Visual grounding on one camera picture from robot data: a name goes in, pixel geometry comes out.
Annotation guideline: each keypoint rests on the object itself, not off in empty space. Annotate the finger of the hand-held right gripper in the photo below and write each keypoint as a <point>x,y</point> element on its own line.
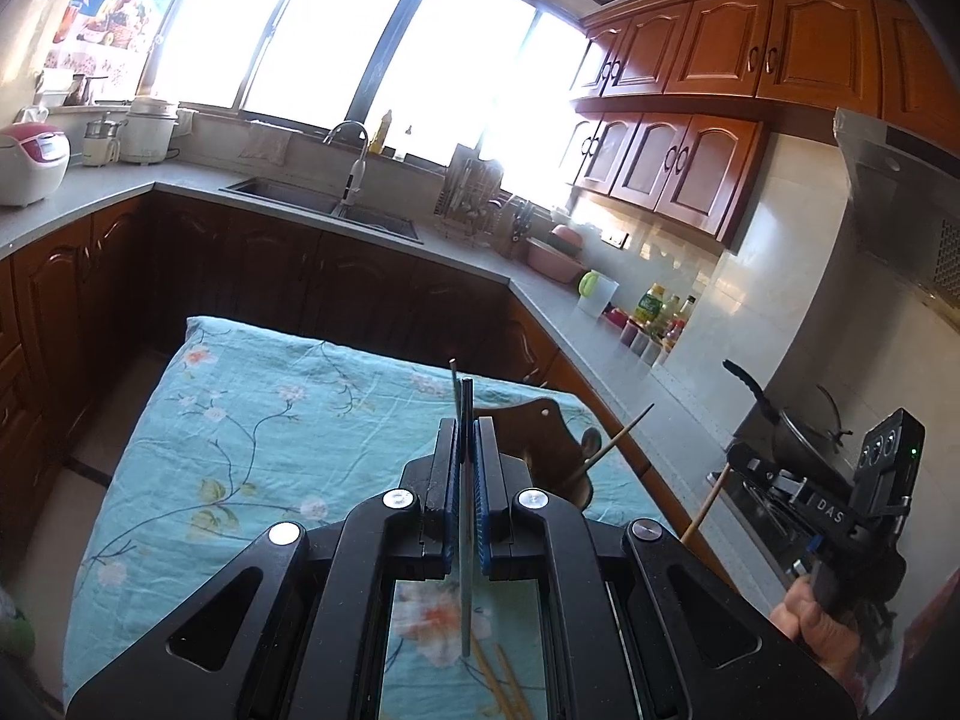
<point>761,469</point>

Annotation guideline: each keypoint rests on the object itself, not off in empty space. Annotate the person's right forearm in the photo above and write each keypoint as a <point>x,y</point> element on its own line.
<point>922,660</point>

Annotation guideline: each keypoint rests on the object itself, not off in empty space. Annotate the white electric cooker pot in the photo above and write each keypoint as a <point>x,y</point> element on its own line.
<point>150,131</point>

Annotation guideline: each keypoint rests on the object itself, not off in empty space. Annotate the white hanging towel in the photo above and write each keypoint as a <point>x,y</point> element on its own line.
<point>268,142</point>

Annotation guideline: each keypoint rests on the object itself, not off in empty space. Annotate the wooden lower cabinets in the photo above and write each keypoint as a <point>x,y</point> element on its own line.
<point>262,270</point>

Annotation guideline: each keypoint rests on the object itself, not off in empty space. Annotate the steel range hood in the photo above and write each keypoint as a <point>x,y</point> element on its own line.
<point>915,202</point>

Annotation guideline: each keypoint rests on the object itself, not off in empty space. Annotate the teal floral tablecloth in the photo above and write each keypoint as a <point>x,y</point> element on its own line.
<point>247,427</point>

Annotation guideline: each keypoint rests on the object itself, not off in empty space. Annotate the yellow dish soap bottle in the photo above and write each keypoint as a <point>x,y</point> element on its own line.
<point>387,131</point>

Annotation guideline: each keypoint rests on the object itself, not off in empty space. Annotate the curved steel faucet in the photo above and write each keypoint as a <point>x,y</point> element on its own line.
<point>356,165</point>

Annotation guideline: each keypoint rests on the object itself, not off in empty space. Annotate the light bamboo chopstick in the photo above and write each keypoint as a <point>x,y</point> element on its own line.
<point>511,686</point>
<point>622,435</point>
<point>705,506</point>

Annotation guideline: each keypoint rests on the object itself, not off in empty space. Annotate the kitchen window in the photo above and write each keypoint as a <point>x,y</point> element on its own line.
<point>337,30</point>

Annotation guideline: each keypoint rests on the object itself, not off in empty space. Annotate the spice jar set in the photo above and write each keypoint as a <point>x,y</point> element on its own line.
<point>646,345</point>

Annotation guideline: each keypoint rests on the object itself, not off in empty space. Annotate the wooden cabinets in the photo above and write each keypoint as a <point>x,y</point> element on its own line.
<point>262,270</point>
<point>750,45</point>

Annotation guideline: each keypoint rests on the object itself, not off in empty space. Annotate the person's right hand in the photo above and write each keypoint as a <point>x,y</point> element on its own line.
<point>817,637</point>

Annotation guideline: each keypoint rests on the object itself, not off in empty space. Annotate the black wok with lid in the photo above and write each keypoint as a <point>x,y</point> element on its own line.
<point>802,435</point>

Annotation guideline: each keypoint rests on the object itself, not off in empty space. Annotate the wooden upper cabinets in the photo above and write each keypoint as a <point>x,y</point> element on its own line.
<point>750,45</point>

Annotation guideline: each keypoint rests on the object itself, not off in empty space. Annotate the pink white rice cooker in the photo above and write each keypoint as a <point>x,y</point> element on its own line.
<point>30,165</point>

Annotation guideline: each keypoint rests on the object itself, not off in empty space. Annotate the metal chopstick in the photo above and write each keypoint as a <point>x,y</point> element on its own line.
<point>455,390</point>
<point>466,615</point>

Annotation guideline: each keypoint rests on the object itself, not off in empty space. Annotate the wooden utensil holder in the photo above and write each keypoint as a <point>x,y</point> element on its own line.
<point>555,420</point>

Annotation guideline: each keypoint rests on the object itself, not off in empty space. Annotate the long metal spoon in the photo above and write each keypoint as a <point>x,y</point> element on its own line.
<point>592,441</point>

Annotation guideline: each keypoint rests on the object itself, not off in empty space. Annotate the tropical fruit wall poster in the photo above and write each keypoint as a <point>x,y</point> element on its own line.
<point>120,0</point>

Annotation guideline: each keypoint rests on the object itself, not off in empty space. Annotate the steel kitchen sink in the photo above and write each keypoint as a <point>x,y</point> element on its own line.
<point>300,199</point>

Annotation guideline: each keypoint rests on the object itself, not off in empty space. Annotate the metal dish rack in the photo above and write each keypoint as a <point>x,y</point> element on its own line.
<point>472,195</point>

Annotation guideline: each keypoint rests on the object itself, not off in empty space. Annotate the pink bowl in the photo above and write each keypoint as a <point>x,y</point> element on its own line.
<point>568,235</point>

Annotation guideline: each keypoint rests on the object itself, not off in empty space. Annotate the pink plastic basin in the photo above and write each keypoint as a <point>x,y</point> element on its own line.
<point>555,262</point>

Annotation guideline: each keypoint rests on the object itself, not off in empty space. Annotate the yellow cap bottle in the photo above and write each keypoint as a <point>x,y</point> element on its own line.
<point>649,307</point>

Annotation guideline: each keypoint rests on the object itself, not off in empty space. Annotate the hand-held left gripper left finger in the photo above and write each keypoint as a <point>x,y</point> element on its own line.
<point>452,502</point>

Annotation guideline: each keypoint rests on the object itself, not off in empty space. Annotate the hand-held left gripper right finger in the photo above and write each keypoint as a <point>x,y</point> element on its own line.
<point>484,510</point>

